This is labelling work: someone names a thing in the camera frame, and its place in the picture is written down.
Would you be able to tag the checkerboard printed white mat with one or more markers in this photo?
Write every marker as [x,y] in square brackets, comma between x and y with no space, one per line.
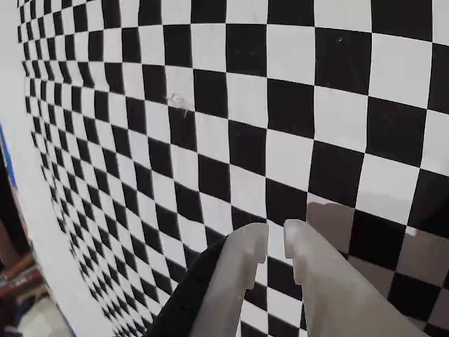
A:
[245,105]

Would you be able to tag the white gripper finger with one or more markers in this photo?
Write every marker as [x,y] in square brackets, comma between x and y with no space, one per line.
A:
[333,298]
[238,267]

